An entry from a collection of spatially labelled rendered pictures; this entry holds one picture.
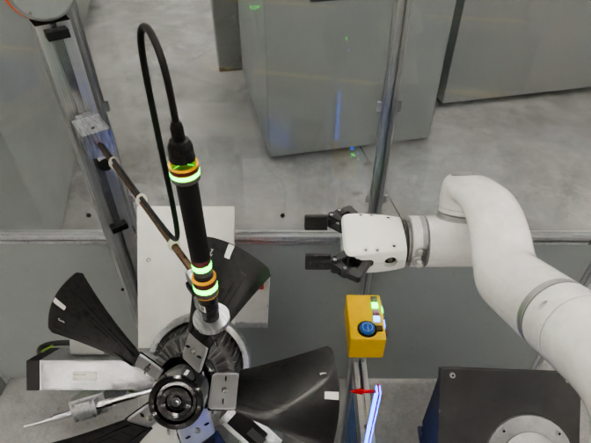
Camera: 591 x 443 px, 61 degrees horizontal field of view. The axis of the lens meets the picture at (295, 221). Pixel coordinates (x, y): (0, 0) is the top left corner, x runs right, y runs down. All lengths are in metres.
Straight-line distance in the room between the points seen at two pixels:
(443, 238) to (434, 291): 1.27
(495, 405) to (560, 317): 0.70
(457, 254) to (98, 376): 0.93
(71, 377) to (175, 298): 0.31
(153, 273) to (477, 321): 1.41
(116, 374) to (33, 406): 1.46
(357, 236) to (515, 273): 0.26
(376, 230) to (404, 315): 1.38
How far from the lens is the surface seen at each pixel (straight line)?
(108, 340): 1.21
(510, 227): 0.73
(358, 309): 1.47
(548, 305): 0.60
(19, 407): 2.83
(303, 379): 1.19
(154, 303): 1.41
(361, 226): 0.82
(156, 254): 1.39
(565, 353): 0.57
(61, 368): 1.40
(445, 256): 0.82
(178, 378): 1.14
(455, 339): 2.36
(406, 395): 2.59
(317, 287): 1.98
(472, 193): 0.75
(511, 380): 1.26
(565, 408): 1.32
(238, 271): 1.09
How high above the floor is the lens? 2.22
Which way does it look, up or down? 42 degrees down
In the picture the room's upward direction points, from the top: straight up
